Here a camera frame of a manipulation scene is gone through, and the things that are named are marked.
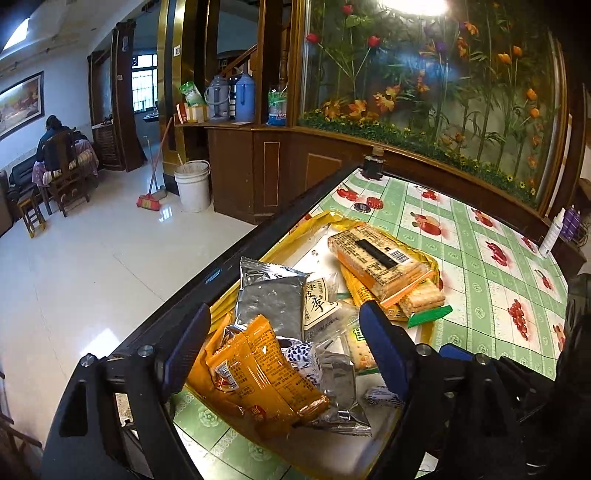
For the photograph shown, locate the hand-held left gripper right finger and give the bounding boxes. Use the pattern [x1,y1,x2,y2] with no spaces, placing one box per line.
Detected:
[359,301,522,480]

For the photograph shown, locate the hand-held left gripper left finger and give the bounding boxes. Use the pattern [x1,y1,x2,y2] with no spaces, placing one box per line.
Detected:
[41,302,212,480]

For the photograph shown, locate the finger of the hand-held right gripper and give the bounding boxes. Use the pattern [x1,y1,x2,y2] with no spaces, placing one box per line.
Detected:
[438,344,557,416]

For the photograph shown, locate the white blue patterned candy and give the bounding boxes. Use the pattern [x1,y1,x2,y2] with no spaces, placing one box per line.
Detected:
[365,385,402,407]
[277,337,324,384]

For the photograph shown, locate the large green cracker pack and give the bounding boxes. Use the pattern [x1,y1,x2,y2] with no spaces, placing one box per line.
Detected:
[397,277,453,328]

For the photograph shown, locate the clear packet dark snacks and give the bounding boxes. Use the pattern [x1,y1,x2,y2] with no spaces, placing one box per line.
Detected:
[318,351,372,437]

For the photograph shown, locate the silver foil snack packet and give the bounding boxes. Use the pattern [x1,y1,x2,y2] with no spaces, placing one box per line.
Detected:
[236,257,310,342]

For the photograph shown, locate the orange cracker pack black stripe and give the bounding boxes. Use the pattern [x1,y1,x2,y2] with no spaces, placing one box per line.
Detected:
[328,224,437,301]

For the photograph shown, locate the orange snack packet round emblem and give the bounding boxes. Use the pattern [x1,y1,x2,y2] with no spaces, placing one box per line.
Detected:
[205,315,331,423]

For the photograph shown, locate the green chequered fruit tablecloth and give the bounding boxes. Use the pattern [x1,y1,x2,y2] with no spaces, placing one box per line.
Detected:
[175,168,571,480]

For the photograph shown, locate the white spray bottle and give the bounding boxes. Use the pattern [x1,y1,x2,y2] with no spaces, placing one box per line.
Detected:
[538,208,566,258]

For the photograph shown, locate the red broom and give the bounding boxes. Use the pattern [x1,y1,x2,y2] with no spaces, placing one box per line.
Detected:
[137,117,174,212]

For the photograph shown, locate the white plastic bucket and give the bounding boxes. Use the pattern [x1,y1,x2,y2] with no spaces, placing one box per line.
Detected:
[174,160,212,213]

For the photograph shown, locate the dark glass jar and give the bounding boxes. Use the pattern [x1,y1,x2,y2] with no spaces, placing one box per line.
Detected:
[361,145,385,181]

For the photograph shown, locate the brown wooden cabinet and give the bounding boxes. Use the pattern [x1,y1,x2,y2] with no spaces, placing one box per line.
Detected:
[203,121,591,259]

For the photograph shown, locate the small wooden stool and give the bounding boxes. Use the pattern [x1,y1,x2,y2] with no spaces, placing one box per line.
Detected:
[17,194,47,238]

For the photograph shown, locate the wooden chair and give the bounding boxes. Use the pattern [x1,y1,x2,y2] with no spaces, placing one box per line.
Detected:
[44,130,100,217]

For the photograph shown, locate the orange cardboard box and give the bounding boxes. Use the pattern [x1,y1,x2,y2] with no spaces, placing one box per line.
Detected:
[174,102,208,124]

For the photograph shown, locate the black armchair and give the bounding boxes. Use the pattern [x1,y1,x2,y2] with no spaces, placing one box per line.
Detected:
[0,154,40,204]

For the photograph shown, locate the grey thermos jug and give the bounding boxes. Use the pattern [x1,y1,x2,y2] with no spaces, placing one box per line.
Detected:
[204,76,230,121]

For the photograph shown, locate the green white bag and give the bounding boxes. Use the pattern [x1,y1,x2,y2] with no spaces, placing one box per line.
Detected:
[179,80,204,109]

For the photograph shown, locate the blue thermos jug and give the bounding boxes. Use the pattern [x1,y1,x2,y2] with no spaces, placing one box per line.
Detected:
[233,73,256,123]

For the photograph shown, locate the floral glass display panel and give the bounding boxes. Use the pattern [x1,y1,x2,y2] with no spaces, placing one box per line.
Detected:
[298,0,568,210]

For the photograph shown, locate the ceiling tube light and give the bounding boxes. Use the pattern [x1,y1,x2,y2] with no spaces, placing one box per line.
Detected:
[2,17,31,47]

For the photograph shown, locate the framed wall painting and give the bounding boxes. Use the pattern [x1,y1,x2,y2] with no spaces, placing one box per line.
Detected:
[0,71,44,141]

